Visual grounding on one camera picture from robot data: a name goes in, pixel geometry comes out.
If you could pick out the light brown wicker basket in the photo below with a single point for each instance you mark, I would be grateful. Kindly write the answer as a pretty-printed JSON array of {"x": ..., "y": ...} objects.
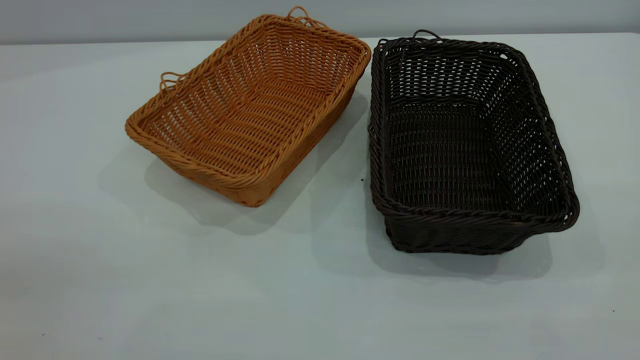
[{"x": 260, "y": 120}]

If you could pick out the dark brown wicker basket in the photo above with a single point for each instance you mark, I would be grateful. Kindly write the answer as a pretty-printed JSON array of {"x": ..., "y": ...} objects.
[{"x": 450, "y": 150}]

